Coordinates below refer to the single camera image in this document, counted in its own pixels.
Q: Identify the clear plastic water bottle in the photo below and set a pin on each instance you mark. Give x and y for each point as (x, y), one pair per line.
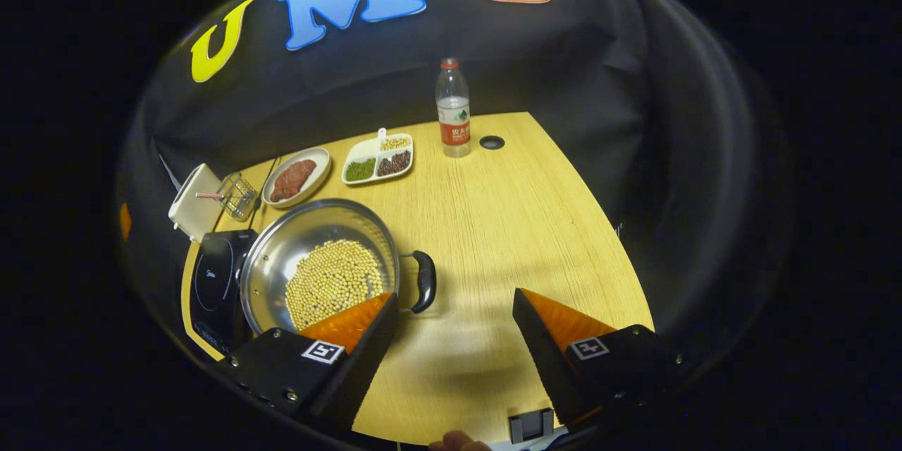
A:
(453, 120)

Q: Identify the round beige plate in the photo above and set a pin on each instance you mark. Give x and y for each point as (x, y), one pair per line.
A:
(317, 165)

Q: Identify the pile of dark red beans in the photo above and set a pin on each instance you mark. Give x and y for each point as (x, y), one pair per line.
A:
(393, 163)

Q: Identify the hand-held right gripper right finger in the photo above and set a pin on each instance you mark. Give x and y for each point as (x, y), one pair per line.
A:
(546, 366)

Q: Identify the black table grommet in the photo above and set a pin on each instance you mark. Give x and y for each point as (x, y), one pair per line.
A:
(492, 142)

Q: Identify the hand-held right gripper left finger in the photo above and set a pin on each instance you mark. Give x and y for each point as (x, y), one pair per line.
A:
(366, 366)

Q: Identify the pile of soybeans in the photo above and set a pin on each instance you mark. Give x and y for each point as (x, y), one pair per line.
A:
(331, 282)

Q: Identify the raw red meat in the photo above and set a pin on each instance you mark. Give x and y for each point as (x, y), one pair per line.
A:
(292, 180)

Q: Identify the small heap of yellow beans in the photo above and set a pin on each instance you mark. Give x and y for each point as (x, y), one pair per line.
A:
(395, 143)

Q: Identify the stainless steel pot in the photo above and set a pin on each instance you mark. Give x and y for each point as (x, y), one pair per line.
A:
(282, 254)

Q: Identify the white divided dish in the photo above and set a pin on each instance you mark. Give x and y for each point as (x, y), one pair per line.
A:
(366, 149)

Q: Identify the pile of green beans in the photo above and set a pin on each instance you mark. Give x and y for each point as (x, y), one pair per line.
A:
(360, 170)

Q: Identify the grey plastic bracket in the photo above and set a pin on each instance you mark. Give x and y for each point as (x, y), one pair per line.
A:
(532, 426)

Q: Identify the white toaster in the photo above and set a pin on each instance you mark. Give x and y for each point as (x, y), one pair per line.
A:
(192, 208)

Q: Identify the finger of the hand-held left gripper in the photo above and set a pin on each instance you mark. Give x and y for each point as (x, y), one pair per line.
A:
(125, 222)

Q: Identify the black induction cooktop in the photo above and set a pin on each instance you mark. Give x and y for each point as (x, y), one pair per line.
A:
(215, 282)

